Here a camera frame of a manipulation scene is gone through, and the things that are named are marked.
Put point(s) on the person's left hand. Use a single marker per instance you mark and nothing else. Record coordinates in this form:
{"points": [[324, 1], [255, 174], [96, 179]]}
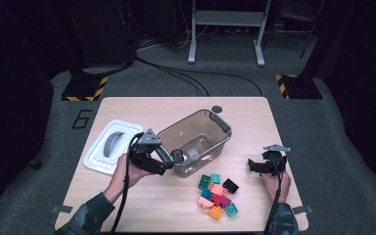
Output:
{"points": [[124, 179]]}

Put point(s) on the blue toy block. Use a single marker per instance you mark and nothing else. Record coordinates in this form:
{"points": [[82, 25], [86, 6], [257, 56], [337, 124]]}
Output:
{"points": [[206, 194]]}

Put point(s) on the coral toy block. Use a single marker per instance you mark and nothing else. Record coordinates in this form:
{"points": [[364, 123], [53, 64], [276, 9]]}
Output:
{"points": [[218, 190]]}

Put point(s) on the black round object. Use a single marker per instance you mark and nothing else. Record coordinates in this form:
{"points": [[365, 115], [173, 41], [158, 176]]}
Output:
{"points": [[177, 156]]}

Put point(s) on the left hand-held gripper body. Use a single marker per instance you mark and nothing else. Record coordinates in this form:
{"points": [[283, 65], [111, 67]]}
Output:
{"points": [[143, 153]]}

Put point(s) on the black cabinet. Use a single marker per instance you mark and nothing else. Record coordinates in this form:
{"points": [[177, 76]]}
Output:
{"points": [[101, 32]]}

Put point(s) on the green toy block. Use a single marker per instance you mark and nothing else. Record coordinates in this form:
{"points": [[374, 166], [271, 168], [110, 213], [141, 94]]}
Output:
{"points": [[204, 182]]}

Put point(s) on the orange toy block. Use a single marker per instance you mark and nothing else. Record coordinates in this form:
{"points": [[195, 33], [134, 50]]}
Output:
{"points": [[215, 212]]}

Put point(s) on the clear brown storage box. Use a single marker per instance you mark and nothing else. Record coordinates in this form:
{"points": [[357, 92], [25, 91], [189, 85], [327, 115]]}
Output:
{"points": [[189, 129]]}

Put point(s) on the magenta toy block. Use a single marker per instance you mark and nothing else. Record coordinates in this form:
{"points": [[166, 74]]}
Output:
{"points": [[225, 201]]}

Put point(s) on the black yellow striped base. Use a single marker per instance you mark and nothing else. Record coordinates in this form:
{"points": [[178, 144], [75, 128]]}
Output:
{"points": [[302, 88], [84, 89]]}

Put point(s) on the red toy block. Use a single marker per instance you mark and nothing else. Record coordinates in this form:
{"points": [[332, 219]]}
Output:
{"points": [[216, 199]]}

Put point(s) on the person's right hand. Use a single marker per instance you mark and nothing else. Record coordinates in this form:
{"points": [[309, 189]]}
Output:
{"points": [[279, 187]]}

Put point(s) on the dark round table disc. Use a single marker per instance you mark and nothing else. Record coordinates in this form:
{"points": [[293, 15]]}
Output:
{"points": [[216, 109]]}

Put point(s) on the teal toy block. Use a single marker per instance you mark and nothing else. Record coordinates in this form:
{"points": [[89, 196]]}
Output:
{"points": [[215, 178], [231, 210]]}

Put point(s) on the black toy block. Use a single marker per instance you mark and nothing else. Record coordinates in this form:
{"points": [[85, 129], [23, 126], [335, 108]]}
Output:
{"points": [[230, 186]]}

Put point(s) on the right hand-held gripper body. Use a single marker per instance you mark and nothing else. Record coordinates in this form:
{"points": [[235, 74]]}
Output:
{"points": [[275, 161]]}

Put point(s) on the grey tape strip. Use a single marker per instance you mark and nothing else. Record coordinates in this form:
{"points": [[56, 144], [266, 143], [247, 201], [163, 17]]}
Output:
{"points": [[302, 210], [62, 209]]}

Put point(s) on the white metal stand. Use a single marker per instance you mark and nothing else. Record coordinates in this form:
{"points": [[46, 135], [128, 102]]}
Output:
{"points": [[228, 18]]}

